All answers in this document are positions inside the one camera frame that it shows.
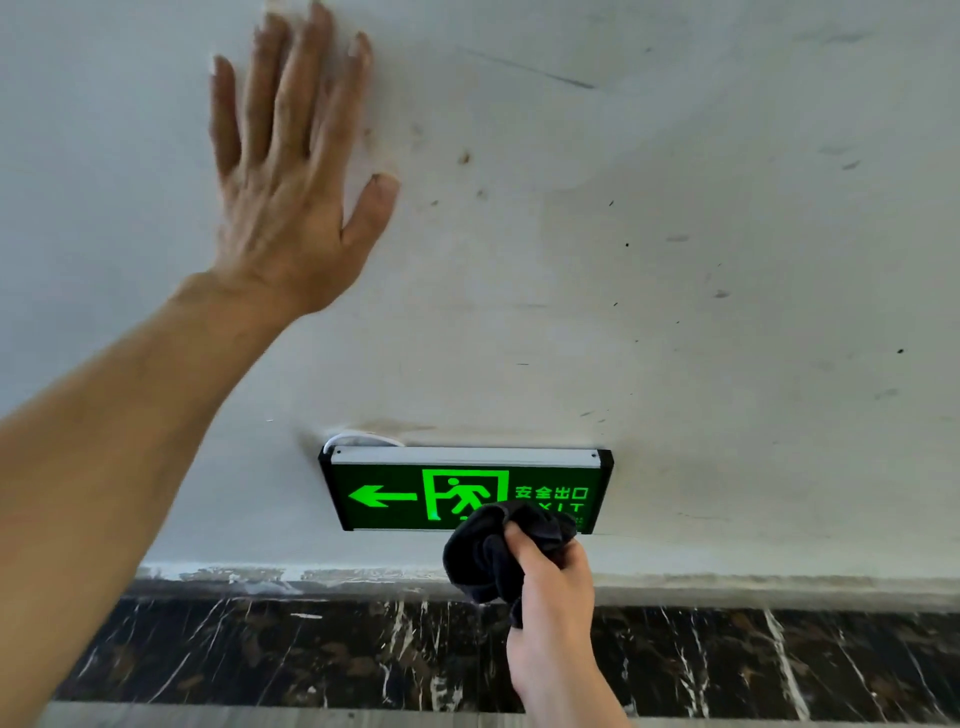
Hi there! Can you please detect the person's left hand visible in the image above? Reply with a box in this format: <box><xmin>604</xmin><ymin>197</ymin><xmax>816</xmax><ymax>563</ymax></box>
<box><xmin>208</xmin><ymin>0</ymin><xmax>401</xmax><ymax>316</ymax></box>

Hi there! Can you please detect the person's right hand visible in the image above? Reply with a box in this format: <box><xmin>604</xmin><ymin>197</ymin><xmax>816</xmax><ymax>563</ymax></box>
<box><xmin>502</xmin><ymin>521</ymin><xmax>609</xmax><ymax>710</ymax></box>

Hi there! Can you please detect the black cleaning cloth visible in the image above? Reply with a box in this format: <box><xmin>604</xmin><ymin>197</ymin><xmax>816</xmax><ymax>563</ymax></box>
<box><xmin>442</xmin><ymin>500</ymin><xmax>579</xmax><ymax>630</ymax></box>

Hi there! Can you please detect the person's left forearm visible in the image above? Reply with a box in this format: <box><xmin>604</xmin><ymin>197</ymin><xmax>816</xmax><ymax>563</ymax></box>
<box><xmin>0</xmin><ymin>273</ymin><xmax>301</xmax><ymax>728</ymax></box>

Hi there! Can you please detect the person's right forearm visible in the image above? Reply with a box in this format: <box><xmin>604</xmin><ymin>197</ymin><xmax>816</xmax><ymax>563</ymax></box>
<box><xmin>517</xmin><ymin>674</ymin><xmax>631</xmax><ymax>728</ymax></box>

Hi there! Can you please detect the white cable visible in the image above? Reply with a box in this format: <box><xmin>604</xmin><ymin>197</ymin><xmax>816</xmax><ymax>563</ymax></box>
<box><xmin>322</xmin><ymin>431</ymin><xmax>406</xmax><ymax>451</ymax></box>

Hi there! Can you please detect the green illuminated exit sign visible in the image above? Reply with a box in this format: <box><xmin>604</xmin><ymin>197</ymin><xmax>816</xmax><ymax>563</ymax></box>
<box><xmin>317</xmin><ymin>445</ymin><xmax>615</xmax><ymax>535</ymax></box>

